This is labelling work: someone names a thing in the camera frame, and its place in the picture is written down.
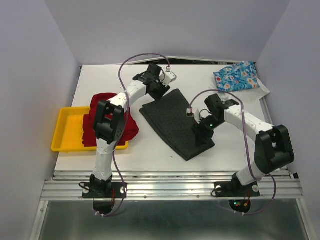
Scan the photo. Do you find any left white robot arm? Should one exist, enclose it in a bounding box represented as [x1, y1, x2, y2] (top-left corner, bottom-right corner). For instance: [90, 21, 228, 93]
[89, 63, 177, 197]

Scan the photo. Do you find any white paper sheet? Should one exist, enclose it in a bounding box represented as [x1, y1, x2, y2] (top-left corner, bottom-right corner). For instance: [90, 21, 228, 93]
[219, 77, 271, 102]

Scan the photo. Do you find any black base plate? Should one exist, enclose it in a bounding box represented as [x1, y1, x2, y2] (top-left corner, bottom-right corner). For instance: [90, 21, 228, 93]
[211, 181, 261, 214]
[81, 182, 128, 215]

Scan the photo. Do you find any aluminium mounting rail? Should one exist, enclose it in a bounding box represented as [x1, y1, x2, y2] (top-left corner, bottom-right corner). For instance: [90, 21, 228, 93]
[40, 169, 303, 201]

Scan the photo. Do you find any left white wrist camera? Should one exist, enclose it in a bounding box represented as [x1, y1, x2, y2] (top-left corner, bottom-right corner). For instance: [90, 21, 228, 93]
[160, 71, 177, 86]

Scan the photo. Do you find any dark grey dotted skirt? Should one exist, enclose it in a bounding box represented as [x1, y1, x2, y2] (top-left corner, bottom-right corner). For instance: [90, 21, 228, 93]
[139, 89, 215, 161]

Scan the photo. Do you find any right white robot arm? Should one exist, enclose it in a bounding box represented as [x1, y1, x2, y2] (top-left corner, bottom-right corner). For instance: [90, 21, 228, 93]
[186, 94, 295, 195]

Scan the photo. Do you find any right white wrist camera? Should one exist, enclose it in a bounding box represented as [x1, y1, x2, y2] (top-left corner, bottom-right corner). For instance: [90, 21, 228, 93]
[186, 107, 201, 124]

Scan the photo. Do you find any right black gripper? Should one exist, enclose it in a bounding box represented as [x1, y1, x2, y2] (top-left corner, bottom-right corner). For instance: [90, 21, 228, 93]
[191, 114, 224, 148]

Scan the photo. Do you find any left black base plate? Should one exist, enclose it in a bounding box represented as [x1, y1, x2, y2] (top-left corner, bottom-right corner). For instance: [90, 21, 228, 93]
[81, 182, 128, 215]

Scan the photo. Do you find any yellow plastic tray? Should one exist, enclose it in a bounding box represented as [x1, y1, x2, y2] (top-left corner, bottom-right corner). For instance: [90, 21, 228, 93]
[50, 106, 130, 153]

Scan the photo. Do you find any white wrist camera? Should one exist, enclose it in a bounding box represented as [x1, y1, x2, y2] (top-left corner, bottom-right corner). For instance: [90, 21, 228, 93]
[160, 71, 177, 86]
[186, 107, 201, 124]

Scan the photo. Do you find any red skirt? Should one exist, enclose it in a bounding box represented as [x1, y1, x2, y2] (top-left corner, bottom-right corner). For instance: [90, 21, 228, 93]
[82, 92, 139, 147]

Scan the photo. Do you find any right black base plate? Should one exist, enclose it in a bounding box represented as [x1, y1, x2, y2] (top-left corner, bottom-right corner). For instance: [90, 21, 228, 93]
[211, 181, 261, 214]

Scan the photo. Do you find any blue floral skirt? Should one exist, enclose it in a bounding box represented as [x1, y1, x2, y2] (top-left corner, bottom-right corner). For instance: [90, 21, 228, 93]
[213, 61, 260, 92]

